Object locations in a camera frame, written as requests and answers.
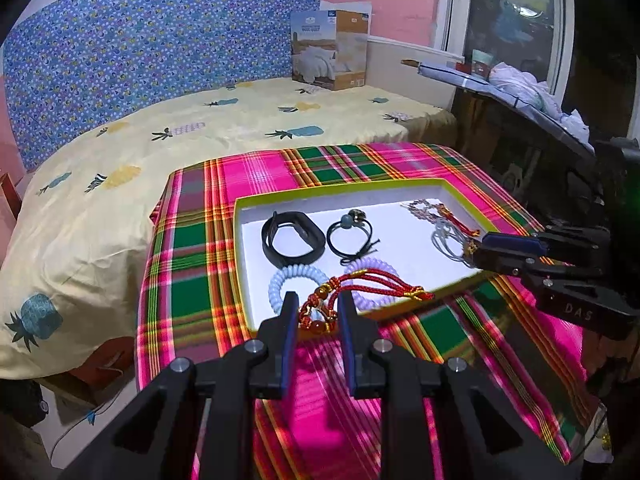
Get brown wooden post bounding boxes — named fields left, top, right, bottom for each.
left=0, top=172, right=22, bottom=222

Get pink green plaid cloth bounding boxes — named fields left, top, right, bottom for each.
left=135, top=142, right=602, bottom=480

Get grey cord bracelet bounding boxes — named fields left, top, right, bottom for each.
left=431, top=219, right=476, bottom=264

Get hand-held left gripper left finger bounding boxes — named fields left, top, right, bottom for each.
left=60, top=291, right=300, bottom=480

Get small red cord bracelet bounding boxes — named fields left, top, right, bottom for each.
left=437, top=203, right=482, bottom=239

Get white crumpled cloth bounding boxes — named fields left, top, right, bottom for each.
left=487, top=61, right=592, bottom=142

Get white window frame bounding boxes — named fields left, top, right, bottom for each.
left=434, top=0, right=577, bottom=97

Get pale beaded bracelet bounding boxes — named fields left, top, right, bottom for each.
left=400, top=198, right=444, bottom=226

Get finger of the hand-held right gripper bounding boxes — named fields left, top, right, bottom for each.
left=466, top=246, right=640, bottom=342
left=481, top=224, right=612, bottom=265

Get yellow pineapple bedsheet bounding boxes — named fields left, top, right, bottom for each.
left=0, top=79, right=459, bottom=382

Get thin dark cable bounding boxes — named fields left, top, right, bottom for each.
left=49, top=369, right=124, bottom=442

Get white spiral hair tie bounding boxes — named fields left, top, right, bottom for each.
left=268, top=264, right=331, bottom=319

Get black wristband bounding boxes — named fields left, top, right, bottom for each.
left=261, top=211, right=326, bottom=266

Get blue checked ironing board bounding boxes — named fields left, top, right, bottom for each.
left=401, top=57, right=597, bottom=155

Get blue floral headboard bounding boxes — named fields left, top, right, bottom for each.
left=0, top=0, right=324, bottom=174

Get yellow-green shallow tray box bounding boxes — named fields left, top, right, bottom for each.
left=233, top=177, right=544, bottom=332

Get cardboard bedding box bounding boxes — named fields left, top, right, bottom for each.
left=289, top=8, right=372, bottom=92

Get black hair tie with charm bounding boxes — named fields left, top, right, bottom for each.
left=326, top=208, right=382, bottom=265

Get purple spiral hair tie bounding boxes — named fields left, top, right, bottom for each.
left=342, top=256, right=401, bottom=312

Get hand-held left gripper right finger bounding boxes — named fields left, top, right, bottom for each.
left=336, top=291, right=583, bottom=480

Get red cord bracelet amber beads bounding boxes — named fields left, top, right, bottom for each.
left=298, top=267, right=436, bottom=337

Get small green cup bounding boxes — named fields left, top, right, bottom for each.
left=470, top=49, right=494, bottom=79

